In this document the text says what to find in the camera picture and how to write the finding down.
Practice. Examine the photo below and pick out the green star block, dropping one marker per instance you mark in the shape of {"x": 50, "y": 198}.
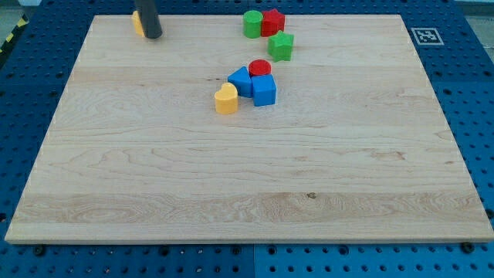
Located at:
{"x": 280, "y": 46}

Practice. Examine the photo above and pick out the red star block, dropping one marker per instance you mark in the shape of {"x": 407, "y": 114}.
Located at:
{"x": 272, "y": 22}

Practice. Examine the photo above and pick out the yellow heart block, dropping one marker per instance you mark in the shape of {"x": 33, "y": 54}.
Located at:
{"x": 226, "y": 99}

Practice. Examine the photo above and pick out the blue cube block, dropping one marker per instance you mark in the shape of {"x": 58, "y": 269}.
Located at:
{"x": 263, "y": 90}

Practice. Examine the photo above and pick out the blue triangle block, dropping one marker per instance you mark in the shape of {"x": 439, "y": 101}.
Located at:
{"x": 242, "y": 82}

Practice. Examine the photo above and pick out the red cylinder block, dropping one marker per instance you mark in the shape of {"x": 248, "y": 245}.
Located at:
{"x": 259, "y": 67}

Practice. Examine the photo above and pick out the wooden board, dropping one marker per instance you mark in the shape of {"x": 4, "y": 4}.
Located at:
{"x": 355, "y": 148}

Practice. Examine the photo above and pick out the green cylinder block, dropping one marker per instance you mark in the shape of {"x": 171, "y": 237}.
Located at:
{"x": 252, "y": 24}

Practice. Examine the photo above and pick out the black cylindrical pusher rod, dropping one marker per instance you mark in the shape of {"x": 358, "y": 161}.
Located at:
{"x": 149, "y": 18}

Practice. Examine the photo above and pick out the yellow block behind rod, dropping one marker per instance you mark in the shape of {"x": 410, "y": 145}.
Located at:
{"x": 137, "y": 23}

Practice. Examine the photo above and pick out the white fiducial marker tag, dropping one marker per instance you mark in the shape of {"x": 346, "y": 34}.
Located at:
{"x": 427, "y": 36}

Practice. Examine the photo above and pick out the black bolt front left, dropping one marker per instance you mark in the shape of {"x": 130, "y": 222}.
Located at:
{"x": 39, "y": 250}

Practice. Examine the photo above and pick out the black bolt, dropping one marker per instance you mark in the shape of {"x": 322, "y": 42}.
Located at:
{"x": 467, "y": 247}
{"x": 39, "y": 250}

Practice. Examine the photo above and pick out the black bolt front right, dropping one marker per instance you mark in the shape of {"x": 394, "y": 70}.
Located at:
{"x": 467, "y": 247}

